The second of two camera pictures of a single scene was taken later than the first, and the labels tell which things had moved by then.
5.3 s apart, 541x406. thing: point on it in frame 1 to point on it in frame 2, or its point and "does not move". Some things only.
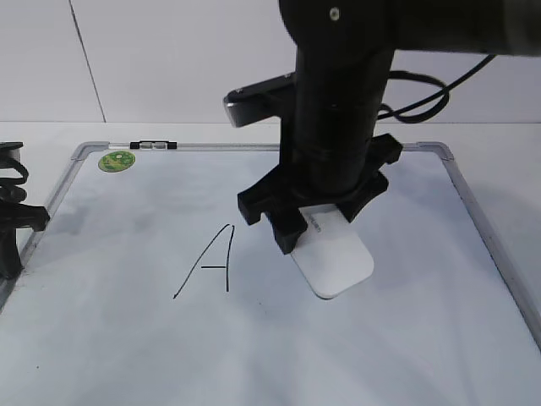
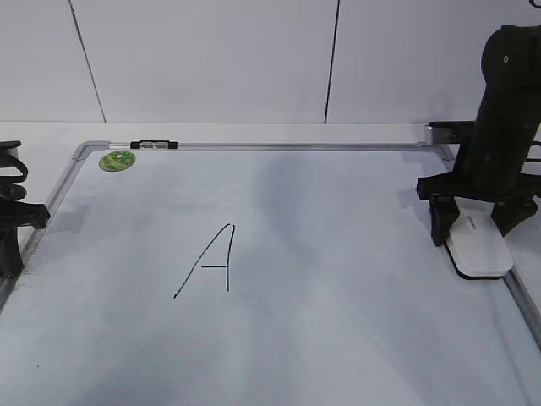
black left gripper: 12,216 does not move
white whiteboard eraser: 330,255 to 475,243
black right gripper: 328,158 to 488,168
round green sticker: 116,161 does not move
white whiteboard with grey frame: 147,290 does not move
